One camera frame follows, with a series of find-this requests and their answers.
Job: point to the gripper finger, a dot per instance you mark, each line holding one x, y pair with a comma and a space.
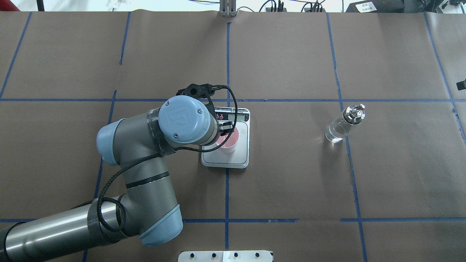
226, 127

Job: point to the pink plastic cup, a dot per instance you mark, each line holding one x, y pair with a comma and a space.
229, 144

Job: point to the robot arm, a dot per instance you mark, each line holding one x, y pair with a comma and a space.
139, 200

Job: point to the silver digital kitchen scale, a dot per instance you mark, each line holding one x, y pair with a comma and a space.
240, 157

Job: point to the clear glass sauce bottle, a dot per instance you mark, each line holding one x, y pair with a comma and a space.
347, 120

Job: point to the black box with label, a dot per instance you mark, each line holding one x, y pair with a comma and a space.
376, 6

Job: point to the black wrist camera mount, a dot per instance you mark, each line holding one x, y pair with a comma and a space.
203, 91

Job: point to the aluminium frame post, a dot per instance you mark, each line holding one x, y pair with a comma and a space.
227, 8

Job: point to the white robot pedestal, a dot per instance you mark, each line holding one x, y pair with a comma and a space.
227, 256

